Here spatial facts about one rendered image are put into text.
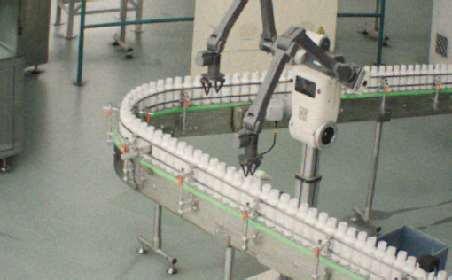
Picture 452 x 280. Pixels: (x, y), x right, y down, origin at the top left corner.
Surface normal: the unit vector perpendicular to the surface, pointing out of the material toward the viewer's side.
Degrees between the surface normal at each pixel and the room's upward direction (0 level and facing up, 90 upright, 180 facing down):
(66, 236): 0
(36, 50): 90
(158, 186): 90
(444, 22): 91
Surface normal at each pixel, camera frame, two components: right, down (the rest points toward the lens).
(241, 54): 0.39, 0.36
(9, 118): 0.65, 0.32
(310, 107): -0.75, 0.19
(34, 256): 0.07, -0.93
